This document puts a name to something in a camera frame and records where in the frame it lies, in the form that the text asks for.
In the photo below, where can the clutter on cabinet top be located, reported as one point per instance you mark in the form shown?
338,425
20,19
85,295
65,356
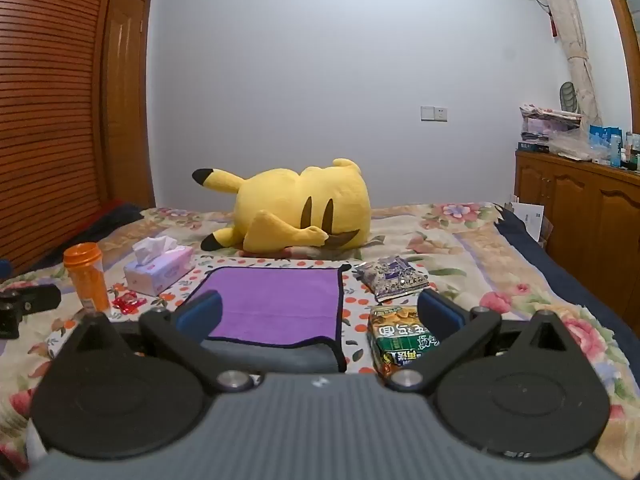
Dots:
545,125

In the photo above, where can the dark blue blanket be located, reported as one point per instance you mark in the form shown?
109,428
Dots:
575,280

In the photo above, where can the white wall switch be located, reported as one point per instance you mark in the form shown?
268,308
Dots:
434,113

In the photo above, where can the pink tissue box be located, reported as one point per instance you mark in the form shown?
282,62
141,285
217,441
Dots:
160,272

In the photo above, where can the purple snack packet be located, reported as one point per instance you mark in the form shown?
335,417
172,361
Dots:
395,275

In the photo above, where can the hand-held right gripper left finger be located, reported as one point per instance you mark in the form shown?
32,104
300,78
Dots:
200,312

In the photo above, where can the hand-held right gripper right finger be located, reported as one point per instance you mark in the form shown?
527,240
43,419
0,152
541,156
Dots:
440,312

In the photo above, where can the grey-green hand fan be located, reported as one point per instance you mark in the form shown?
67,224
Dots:
568,96

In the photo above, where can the blue carton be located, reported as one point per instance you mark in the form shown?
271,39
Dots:
605,142

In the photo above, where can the red candy wrapper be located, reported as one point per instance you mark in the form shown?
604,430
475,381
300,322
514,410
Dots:
127,304

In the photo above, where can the dark cloth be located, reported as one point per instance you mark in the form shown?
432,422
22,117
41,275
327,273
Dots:
100,225

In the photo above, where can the wooden door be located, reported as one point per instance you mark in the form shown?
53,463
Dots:
127,110

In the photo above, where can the purple towel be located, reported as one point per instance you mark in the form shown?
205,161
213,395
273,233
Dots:
280,300

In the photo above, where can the yellow plush toy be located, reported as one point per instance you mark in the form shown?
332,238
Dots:
280,195

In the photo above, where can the wooden window frame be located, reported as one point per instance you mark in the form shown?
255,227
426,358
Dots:
625,20

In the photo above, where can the red hanging ornament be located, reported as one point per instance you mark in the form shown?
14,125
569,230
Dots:
553,26

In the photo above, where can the wooden cabinet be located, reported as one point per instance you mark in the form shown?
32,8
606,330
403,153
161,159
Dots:
590,220

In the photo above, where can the clear plastic bag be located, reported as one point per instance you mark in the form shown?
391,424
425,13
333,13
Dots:
572,145

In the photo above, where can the orange plastic bottle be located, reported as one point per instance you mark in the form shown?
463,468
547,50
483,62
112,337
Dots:
90,280

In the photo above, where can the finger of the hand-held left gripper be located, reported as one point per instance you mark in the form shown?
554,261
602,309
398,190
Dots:
35,299

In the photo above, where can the white cardboard box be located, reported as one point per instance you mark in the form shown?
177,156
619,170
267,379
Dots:
530,217

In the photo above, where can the cream lace curtain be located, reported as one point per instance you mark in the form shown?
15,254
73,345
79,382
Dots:
570,25

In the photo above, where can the wooden louvred wardrobe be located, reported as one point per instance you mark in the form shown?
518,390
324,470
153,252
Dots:
50,110

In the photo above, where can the group of small bottles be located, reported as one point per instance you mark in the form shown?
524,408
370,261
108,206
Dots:
631,152

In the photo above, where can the green snack packet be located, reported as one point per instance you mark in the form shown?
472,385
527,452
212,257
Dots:
395,330

